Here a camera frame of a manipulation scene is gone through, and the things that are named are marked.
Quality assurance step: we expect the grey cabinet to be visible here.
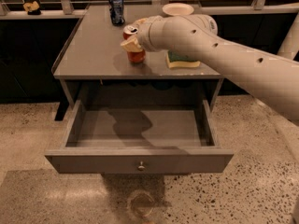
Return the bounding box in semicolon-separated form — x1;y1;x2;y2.
54;5;223;123

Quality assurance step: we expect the small yellow black object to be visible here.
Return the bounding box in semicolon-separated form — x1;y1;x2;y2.
23;1;41;15

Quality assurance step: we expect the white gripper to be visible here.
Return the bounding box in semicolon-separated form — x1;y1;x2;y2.
121;16;162;52

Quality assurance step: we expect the red coke can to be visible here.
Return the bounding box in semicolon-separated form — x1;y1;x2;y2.
122;24;146;63

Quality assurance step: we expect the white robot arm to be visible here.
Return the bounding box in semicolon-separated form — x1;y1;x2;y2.
121;15;299;124

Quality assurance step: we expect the open grey top drawer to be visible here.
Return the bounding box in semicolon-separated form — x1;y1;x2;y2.
45;102;234;175

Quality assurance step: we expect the green yellow sponge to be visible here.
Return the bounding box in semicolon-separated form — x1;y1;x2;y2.
166;50;201;69

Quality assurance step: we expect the blue soda can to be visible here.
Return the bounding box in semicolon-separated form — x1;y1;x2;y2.
108;0;125;26

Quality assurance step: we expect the white ceramic bowl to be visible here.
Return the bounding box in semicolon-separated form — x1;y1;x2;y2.
163;3;194;16

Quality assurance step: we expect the brass drawer knob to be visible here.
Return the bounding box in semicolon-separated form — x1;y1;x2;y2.
137;161;146;172

